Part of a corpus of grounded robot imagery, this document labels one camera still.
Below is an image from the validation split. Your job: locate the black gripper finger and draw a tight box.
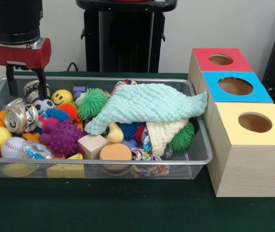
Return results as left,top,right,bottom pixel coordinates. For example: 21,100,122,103
6,65,18,96
37,69,48,100

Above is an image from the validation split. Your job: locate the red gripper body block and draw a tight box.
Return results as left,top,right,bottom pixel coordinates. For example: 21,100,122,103
0,34,52,70

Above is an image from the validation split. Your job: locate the mint green cloth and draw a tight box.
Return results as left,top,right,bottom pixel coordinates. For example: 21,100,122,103
83,83,209,136

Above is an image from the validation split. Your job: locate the clear mesh bin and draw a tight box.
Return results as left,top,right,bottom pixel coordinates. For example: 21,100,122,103
0,76,214,180

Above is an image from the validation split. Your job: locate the wooden three-hole sorting box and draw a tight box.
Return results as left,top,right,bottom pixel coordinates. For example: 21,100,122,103
187,47,275,198

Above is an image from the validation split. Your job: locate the yellow smiley face ball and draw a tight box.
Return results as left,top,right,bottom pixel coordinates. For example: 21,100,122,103
52,89,74,107

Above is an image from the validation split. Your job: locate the crushed silver can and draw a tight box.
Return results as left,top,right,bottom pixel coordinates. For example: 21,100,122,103
4,98,39,134

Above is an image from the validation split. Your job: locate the green spiky ball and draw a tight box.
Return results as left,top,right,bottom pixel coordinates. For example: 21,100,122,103
168,122,195,152
76,88,109,121

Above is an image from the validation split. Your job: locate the purple spiky ball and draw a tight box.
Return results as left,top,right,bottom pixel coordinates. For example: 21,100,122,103
39,120,86,158

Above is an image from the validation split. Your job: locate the wooden cube block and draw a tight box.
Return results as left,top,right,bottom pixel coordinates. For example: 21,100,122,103
77,134,110,160

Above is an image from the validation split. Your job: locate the orange round disc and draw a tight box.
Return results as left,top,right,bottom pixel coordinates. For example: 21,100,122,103
99,143,133,171

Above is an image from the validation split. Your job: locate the cream knitted cloth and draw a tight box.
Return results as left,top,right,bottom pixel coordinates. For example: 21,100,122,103
145,118,189,157

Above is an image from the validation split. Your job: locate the dark green table cloth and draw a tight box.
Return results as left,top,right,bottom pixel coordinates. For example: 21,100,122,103
0,72,275,232

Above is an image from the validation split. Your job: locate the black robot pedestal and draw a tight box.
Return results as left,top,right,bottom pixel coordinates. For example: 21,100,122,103
76,0,178,73

